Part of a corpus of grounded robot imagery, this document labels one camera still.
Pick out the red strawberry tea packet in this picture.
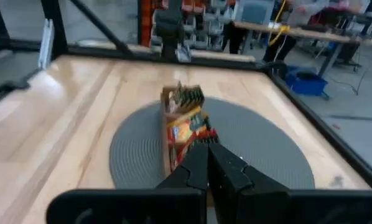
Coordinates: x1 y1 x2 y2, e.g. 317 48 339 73
169 128 220 172

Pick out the person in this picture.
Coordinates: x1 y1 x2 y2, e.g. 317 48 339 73
262 29 299 63

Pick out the orange red post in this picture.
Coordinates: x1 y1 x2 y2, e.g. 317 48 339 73
137 0 156 48

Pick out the orange mango tea packet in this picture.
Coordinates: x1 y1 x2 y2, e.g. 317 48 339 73
167 107 211 149

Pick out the beige vanilla tea packet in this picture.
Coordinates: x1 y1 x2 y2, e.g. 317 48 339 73
169 81 205 113

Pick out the blue plastic bin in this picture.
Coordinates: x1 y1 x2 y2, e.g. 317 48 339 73
284 64 330 100

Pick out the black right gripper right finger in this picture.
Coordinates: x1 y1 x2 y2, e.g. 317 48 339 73
208 142 291 224

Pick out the yellow background cable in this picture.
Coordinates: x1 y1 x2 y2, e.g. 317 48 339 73
267 0 292 47

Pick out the white metal bracket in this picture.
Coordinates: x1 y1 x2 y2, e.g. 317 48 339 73
38 18 55 70

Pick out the grey round mat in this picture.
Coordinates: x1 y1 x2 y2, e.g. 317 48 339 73
109 96 316 190

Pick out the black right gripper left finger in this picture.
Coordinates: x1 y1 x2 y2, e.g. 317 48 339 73
156 142 210 190

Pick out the brown wooden compartment tray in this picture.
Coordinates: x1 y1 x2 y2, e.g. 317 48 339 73
159 82 220 180

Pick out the wooden background table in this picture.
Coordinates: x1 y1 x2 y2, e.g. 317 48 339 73
232 20 372 77

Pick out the black aluminium table frame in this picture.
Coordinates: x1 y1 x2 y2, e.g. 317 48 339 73
0 0 372 190

